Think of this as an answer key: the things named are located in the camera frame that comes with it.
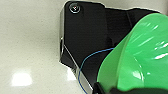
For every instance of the green plastic bowl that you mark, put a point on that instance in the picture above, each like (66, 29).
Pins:
(140, 56)

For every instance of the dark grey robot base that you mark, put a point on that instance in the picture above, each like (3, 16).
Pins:
(86, 30)

